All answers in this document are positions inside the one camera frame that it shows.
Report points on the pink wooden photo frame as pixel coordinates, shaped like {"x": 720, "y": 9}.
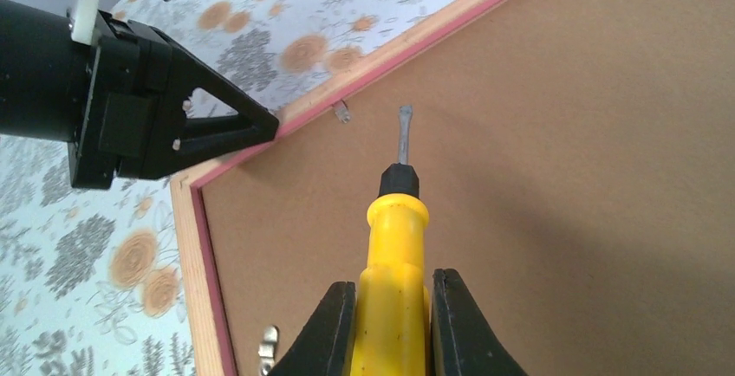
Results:
{"x": 577, "y": 161}

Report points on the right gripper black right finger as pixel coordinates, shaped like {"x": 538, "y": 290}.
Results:
{"x": 462, "y": 341}

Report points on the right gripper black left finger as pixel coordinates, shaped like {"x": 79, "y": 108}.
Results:
{"x": 325, "y": 345}

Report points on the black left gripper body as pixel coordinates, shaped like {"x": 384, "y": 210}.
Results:
{"x": 106, "y": 102}

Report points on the floral patterned table mat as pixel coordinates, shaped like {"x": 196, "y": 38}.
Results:
{"x": 92, "y": 282}

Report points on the yellow handled screwdriver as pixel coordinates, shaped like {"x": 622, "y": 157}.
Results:
{"x": 392, "y": 334}

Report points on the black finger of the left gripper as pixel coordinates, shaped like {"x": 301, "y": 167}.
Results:
{"x": 185, "y": 141}

